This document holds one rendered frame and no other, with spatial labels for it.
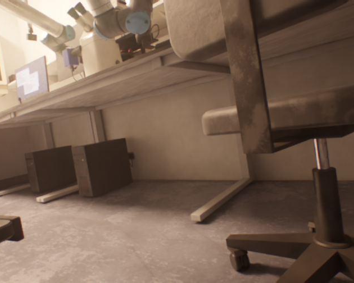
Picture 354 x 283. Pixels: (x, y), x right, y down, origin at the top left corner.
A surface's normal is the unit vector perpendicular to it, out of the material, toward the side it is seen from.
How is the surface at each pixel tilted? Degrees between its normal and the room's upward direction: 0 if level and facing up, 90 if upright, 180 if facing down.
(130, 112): 90
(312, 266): 9
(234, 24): 90
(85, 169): 90
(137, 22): 151
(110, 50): 90
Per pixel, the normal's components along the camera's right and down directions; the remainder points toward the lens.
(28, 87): -0.55, 0.05
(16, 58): 0.78, -0.11
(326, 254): -0.29, -0.95
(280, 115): -0.78, 0.15
